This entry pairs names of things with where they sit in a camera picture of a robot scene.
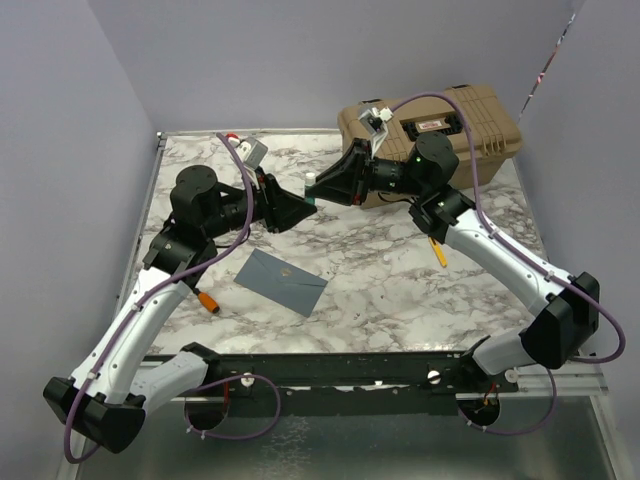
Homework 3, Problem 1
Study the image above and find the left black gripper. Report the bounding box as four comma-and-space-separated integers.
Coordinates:
204, 164, 317, 239

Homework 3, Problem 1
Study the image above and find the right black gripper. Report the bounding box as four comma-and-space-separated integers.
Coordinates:
305, 139, 426, 208

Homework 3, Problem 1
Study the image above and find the green white glue stick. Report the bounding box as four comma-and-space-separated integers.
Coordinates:
304, 172, 316, 205

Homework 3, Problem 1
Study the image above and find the grey blue envelope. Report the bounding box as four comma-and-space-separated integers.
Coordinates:
235, 249, 327, 317

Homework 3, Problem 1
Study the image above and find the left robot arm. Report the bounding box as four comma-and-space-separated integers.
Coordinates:
43, 165, 317, 463

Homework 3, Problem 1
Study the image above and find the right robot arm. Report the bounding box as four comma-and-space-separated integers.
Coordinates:
305, 132, 600, 391

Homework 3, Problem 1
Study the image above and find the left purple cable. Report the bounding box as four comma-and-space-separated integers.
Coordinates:
63, 132, 283, 465

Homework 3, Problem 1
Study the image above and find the purple cable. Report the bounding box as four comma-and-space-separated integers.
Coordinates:
389, 92, 627, 436
63, 132, 283, 465

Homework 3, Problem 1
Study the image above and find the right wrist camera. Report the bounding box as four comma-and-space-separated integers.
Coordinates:
358, 104, 394, 157

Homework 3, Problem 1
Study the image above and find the orange handled screwdriver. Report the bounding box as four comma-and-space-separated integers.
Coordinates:
193, 288, 220, 314

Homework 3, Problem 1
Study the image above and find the aluminium table frame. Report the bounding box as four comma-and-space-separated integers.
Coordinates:
53, 128, 624, 480

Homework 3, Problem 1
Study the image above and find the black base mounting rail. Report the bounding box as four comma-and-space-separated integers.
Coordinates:
200, 351, 518, 417

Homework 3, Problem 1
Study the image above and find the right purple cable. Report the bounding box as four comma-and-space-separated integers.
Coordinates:
389, 92, 627, 436

